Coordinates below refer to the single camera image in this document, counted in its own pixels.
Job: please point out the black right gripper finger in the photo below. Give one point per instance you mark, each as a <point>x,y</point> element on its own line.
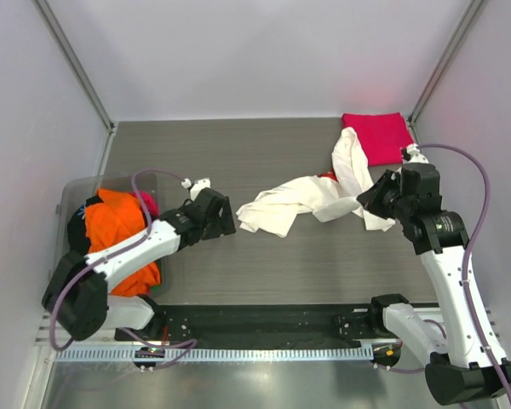
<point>373,207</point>
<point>374,194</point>

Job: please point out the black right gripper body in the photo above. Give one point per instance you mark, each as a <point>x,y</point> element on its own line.
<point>394,204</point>

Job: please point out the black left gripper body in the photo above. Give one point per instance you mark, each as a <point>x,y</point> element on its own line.
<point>213,227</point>

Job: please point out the white t-shirt with red print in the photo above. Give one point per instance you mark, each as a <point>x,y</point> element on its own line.
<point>326,197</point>

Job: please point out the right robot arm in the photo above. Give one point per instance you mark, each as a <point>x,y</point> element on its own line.
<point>468,363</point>

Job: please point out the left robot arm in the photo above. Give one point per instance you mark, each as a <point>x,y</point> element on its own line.
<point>79,296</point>

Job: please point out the magenta t-shirt in bin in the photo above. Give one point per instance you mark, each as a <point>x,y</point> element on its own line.
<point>149,201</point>

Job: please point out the folded magenta t-shirt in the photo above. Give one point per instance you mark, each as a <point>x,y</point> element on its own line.
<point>381,136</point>

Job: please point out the orange t-shirt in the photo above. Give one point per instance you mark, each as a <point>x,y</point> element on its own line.
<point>108,224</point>

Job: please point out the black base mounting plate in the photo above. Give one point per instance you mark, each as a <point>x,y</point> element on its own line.
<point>274,327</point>

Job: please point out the clear plastic bin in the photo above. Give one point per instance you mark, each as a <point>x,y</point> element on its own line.
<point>76,192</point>

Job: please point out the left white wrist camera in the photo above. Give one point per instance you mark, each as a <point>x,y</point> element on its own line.
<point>195,187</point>

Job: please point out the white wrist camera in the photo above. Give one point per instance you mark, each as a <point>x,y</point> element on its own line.
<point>195,187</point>
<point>413,154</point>

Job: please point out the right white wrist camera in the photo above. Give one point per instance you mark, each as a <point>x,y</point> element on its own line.
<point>413,154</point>

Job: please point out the white slotted cable duct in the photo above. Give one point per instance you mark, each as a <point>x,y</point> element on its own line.
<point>138,353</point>

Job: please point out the right aluminium frame post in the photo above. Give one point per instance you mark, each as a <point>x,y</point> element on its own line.
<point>458,37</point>

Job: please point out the aluminium frame post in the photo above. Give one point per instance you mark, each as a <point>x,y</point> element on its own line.
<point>52,23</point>
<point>458,37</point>

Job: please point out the left aluminium frame post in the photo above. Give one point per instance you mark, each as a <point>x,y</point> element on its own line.
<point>52,23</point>

